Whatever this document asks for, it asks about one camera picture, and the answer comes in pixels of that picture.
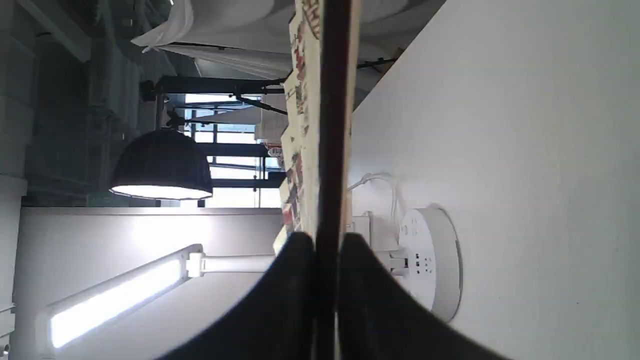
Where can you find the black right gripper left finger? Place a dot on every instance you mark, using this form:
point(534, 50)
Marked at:
point(274, 321)

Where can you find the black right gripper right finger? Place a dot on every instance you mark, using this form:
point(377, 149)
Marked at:
point(378, 320)

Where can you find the painted paper folding fan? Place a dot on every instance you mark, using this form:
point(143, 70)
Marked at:
point(319, 98)

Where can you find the white desk lamp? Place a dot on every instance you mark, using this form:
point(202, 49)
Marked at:
point(427, 264)

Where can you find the black dome pendant lamp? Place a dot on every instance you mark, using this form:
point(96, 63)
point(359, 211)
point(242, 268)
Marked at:
point(163, 164)

